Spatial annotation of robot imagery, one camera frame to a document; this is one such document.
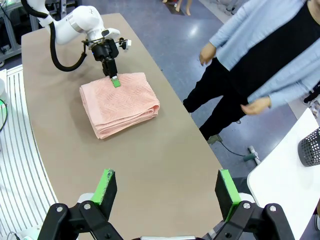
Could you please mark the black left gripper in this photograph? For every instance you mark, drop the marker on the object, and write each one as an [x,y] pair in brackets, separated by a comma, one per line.
[105,50]

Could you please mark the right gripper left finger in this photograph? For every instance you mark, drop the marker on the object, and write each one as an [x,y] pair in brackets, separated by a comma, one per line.
[105,197]

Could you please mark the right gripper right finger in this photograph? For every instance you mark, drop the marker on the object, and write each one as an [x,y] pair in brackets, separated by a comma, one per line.
[226,197]

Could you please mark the pink towel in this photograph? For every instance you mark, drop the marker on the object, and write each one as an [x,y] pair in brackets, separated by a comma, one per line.
[117,105]

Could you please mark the person's left forearm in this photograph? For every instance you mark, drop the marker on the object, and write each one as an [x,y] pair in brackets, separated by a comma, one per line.
[280,95]

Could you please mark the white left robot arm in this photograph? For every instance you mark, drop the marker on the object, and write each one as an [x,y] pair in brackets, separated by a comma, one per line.
[75,22]

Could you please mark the person's right forearm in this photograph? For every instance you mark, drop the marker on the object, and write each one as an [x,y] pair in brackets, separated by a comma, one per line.
[225,32]

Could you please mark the person's left hand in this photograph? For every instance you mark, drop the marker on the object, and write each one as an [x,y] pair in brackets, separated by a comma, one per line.
[257,106]

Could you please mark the person's right hand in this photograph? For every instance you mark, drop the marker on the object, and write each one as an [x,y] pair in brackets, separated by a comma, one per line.
[208,53]

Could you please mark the white paper tag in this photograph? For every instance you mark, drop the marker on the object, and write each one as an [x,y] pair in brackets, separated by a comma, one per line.
[129,44]

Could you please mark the white floor bar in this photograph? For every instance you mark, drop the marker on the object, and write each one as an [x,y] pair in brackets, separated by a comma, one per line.
[255,153]

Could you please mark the white table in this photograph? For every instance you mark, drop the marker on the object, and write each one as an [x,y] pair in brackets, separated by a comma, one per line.
[280,187]

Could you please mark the dark grey perforated basket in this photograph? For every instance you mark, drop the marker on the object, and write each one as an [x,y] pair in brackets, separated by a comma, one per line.
[311,150]

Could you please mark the white ribbed platform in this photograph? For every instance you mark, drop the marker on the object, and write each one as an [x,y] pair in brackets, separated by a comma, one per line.
[17,150]

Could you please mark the grey metal rack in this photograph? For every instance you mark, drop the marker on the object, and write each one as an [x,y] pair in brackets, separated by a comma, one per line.
[12,27]

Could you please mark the person in blue cardigan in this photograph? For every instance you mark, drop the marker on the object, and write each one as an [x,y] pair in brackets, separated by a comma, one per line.
[250,62]

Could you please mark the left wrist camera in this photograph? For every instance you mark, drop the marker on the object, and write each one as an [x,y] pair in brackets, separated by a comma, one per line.
[121,42]

